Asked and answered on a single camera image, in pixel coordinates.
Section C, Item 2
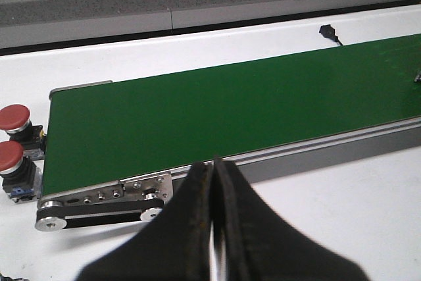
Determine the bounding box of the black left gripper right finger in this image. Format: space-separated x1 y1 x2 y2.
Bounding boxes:
213 157 368 280

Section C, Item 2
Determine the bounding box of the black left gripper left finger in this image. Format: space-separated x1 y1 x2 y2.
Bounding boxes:
77 163 212 280

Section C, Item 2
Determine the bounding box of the black drive belt with pulleys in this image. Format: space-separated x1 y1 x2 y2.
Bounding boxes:
35 199 164 232

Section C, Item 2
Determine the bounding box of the green conveyor belt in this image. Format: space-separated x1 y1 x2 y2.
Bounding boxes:
42 34 420 196

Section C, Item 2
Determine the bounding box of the red push button middle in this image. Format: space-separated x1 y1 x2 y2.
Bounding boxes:
1 141 42 203

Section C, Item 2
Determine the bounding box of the red push button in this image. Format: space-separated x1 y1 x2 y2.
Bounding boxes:
1 141 42 203
1 104 46 151

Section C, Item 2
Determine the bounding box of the red push button upper right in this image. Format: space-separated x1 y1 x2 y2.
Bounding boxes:
1 104 46 151

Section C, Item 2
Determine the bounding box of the aluminium conveyor side rail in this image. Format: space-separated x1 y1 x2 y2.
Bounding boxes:
118 116 421 196

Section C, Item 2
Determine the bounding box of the black sensor with cable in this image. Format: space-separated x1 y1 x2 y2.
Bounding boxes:
319 24 343 46

